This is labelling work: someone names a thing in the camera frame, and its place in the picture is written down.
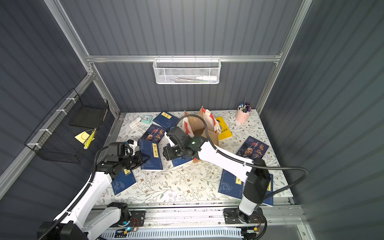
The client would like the jute canvas Christmas bag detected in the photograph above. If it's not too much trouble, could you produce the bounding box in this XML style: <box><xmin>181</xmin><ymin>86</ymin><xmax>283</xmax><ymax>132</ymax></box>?
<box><xmin>183</xmin><ymin>107</ymin><xmax>222</xmax><ymax>146</ymax></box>

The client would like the blue book yellow label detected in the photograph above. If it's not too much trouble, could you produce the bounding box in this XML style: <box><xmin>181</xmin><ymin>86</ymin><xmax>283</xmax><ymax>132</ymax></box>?
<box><xmin>139</xmin><ymin>139</ymin><xmax>163</xmax><ymax>171</ymax></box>

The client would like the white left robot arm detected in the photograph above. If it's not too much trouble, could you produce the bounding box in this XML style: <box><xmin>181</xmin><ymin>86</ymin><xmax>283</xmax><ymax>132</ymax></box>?
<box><xmin>37</xmin><ymin>140</ymin><xmax>145</xmax><ymax>240</ymax></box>

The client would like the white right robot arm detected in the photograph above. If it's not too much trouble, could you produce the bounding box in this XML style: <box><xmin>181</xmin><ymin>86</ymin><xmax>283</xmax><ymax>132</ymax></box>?
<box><xmin>163</xmin><ymin>127</ymin><xmax>272</xmax><ymax>216</ymax></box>

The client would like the dark portrait book left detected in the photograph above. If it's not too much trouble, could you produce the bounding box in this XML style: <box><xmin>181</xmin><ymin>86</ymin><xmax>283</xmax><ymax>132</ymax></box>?
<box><xmin>141</xmin><ymin>124</ymin><xmax>166</xmax><ymax>143</ymax></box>

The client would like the dark portrait book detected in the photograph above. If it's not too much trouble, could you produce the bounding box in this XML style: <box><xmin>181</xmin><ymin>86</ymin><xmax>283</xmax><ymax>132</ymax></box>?
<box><xmin>141</xmin><ymin>124</ymin><xmax>166</xmax><ymax>143</ymax></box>
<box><xmin>236</xmin><ymin>136</ymin><xmax>270</xmax><ymax>160</ymax></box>

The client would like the yellow cartoon book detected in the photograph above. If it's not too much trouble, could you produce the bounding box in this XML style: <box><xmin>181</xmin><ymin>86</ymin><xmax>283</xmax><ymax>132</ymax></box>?
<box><xmin>216</xmin><ymin>117</ymin><xmax>233</xmax><ymax>141</ymax></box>

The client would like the yellow sticky note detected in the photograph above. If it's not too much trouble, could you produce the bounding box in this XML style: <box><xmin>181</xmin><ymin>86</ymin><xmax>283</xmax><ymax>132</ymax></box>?
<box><xmin>75</xmin><ymin>131</ymin><xmax>95</xmax><ymax>145</ymax></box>

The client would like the floral table cloth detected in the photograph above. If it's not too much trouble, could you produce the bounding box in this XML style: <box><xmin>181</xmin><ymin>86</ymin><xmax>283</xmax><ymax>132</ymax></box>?
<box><xmin>96</xmin><ymin>110</ymin><xmax>280</xmax><ymax>206</ymax></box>

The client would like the dark portrait book right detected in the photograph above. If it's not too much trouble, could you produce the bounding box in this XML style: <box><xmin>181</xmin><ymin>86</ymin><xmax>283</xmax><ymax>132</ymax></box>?
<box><xmin>236</xmin><ymin>136</ymin><xmax>270</xmax><ymax>160</ymax></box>

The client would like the pink pen cup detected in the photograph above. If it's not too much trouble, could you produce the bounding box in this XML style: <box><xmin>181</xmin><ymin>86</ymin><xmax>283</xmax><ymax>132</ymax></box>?
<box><xmin>236</xmin><ymin>98</ymin><xmax>252</xmax><ymax>124</ymax></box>

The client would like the white marker in basket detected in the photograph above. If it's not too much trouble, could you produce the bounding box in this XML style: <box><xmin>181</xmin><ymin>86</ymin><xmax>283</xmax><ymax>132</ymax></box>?
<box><xmin>192</xmin><ymin>76</ymin><xmax>218</xmax><ymax>82</ymax></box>

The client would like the black wire wall basket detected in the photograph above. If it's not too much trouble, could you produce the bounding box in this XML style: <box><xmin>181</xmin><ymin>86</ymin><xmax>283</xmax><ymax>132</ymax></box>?
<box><xmin>25</xmin><ymin>89</ymin><xmax>109</xmax><ymax>164</ymax></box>

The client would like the white wire basket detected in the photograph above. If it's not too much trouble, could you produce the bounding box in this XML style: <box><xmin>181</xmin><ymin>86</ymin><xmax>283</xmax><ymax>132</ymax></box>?
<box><xmin>153</xmin><ymin>57</ymin><xmax>222</xmax><ymax>85</ymax></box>

